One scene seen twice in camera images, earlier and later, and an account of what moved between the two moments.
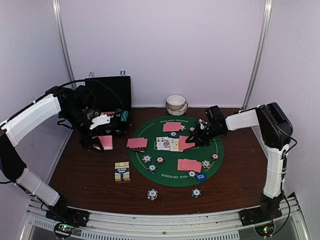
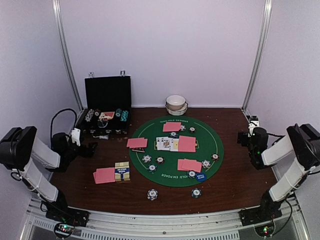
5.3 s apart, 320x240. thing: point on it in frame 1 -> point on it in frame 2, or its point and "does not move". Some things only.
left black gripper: (86, 143) -> (90, 151)
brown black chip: (160, 159) does not move
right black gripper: (198, 137) -> (242, 135)
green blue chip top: (173, 134) does not move
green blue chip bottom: (191, 174) does not move
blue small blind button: (201, 176) does not move
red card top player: (171, 126) does not move
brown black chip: (215, 157) does not move
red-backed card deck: (106, 141) -> (104, 175)
